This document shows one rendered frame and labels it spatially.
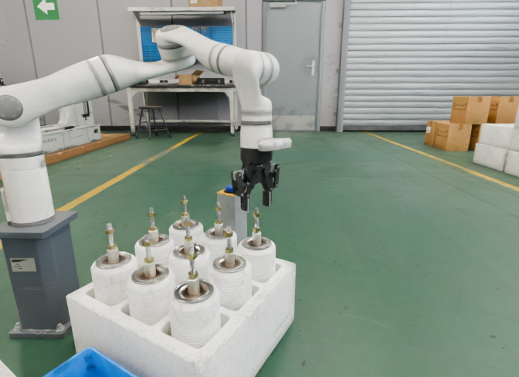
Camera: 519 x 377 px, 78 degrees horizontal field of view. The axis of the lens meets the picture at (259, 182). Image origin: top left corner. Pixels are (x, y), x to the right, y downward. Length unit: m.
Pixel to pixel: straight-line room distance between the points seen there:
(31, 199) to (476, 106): 4.07
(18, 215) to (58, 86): 0.32
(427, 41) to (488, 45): 0.98
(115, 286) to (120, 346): 0.12
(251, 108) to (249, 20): 5.12
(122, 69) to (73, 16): 5.72
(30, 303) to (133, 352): 0.39
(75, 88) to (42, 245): 0.39
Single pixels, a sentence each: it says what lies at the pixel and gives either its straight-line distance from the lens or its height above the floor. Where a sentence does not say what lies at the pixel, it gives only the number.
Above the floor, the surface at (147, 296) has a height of 0.23.
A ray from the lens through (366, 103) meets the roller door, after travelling 5.86.
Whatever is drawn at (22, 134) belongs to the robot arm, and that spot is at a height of 0.52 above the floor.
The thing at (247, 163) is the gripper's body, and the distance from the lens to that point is 0.72.
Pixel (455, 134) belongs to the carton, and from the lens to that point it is 4.22.
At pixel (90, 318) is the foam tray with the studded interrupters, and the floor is 0.15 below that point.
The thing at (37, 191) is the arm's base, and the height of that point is 0.39.
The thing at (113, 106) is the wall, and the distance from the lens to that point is 6.29.
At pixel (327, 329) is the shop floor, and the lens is 0.97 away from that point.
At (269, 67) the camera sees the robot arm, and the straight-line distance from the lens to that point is 0.72.
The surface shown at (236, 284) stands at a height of 0.23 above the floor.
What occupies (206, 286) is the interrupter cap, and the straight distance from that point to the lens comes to 0.66.
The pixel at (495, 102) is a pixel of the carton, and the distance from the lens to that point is 4.51.
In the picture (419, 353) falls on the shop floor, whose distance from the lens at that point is 0.97.
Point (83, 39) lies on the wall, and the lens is 6.51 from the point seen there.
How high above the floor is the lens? 0.61
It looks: 15 degrees down
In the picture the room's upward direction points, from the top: straight up
